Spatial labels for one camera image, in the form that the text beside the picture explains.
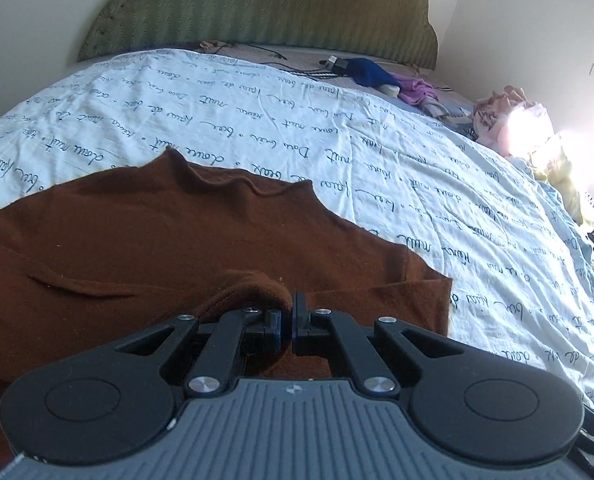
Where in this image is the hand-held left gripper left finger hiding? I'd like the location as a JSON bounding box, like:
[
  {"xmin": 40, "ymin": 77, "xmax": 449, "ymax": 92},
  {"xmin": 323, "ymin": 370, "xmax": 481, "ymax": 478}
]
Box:
[{"xmin": 113, "ymin": 307, "xmax": 284, "ymax": 399}]

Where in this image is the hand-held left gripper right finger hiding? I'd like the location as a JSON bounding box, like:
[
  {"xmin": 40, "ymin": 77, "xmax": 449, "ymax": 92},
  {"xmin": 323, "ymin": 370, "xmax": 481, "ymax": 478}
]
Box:
[{"xmin": 292, "ymin": 291, "xmax": 458, "ymax": 399}]

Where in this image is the brown knit sweater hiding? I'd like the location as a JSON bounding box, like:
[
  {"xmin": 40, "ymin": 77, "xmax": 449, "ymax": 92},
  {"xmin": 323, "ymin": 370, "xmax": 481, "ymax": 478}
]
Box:
[{"xmin": 0, "ymin": 149, "xmax": 454, "ymax": 479}]

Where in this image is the pink clothes pile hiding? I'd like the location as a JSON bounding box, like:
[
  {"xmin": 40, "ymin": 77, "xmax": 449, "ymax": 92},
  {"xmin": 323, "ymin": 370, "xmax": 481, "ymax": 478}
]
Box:
[{"xmin": 472, "ymin": 85, "xmax": 558, "ymax": 159}]

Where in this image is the white script-printed bedsheet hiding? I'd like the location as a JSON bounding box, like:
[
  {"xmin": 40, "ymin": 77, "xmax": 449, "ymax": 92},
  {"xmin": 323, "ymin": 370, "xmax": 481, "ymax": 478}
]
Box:
[{"xmin": 0, "ymin": 49, "xmax": 594, "ymax": 442}]

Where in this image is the grey white cloth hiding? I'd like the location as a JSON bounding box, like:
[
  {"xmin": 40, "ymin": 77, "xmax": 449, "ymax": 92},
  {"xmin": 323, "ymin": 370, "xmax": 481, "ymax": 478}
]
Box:
[{"xmin": 417, "ymin": 97, "xmax": 464, "ymax": 122}]

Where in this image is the purple cloth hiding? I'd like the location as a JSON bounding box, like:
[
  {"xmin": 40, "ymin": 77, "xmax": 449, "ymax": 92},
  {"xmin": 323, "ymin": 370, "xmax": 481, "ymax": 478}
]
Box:
[{"xmin": 394, "ymin": 75, "xmax": 440, "ymax": 107}]

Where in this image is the dark blue cloth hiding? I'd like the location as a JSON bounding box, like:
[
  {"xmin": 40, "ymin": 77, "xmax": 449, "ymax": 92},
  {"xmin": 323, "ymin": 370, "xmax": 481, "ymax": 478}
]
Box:
[{"xmin": 349, "ymin": 57, "xmax": 400, "ymax": 89}]

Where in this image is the grey patterned mattress cover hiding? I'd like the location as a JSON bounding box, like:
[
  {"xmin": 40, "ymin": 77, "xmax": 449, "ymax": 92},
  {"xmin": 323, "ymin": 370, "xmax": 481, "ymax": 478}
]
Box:
[{"xmin": 187, "ymin": 42, "xmax": 478, "ymax": 127}]

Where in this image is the pale yellow cloth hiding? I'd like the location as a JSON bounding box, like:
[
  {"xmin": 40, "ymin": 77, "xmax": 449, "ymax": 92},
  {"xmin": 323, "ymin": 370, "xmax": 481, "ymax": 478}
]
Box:
[{"xmin": 529, "ymin": 132, "xmax": 594, "ymax": 227}]

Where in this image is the green padded headboard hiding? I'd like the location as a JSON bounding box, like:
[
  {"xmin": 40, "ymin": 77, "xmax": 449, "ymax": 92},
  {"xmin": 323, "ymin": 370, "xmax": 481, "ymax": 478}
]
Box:
[{"xmin": 77, "ymin": 0, "xmax": 438, "ymax": 70}]

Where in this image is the thin black charger cable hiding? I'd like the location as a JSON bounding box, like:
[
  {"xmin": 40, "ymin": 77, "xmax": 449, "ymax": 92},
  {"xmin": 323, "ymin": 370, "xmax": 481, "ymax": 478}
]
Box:
[{"xmin": 237, "ymin": 42, "xmax": 338, "ymax": 81}]

